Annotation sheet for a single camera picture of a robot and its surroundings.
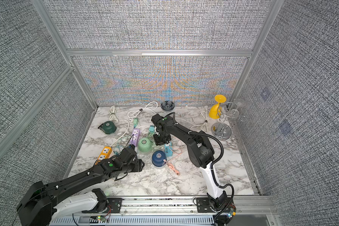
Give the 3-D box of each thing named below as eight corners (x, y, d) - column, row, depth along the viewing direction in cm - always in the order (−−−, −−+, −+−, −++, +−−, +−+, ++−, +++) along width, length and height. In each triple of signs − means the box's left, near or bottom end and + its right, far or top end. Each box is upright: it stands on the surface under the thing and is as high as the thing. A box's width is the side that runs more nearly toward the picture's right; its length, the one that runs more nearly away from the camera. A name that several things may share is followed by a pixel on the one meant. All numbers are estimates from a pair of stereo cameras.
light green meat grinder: (140, 156, 93) (137, 148, 84) (141, 146, 97) (139, 138, 89) (151, 156, 93) (149, 148, 84) (151, 146, 97) (150, 138, 89)
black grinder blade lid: (160, 110, 117) (160, 108, 115) (161, 103, 122) (160, 100, 120) (174, 110, 117) (174, 108, 115) (174, 103, 122) (174, 100, 120)
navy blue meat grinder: (152, 167, 88) (150, 160, 80) (156, 156, 92) (154, 149, 84) (163, 171, 87) (162, 164, 78) (167, 159, 91) (166, 152, 83)
